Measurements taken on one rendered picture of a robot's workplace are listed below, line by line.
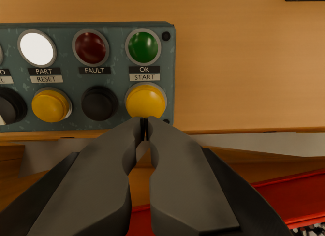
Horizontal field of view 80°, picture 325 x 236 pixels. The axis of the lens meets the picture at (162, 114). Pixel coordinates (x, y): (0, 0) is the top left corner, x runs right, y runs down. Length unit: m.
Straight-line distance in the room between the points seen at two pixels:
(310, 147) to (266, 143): 0.25
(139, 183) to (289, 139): 1.11
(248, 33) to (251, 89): 0.06
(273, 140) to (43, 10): 1.18
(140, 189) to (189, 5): 0.23
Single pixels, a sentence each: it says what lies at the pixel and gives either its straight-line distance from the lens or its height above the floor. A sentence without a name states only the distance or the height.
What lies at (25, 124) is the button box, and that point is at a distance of 0.19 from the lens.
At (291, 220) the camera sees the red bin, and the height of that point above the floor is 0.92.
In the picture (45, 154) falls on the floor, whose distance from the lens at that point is 1.23.
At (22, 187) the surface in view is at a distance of 0.91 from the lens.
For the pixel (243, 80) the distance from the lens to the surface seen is 0.20.
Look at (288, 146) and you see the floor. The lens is 1.30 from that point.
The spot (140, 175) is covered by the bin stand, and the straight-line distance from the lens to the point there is 0.28.
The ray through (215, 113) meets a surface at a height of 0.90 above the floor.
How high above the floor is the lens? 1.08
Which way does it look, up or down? 82 degrees down
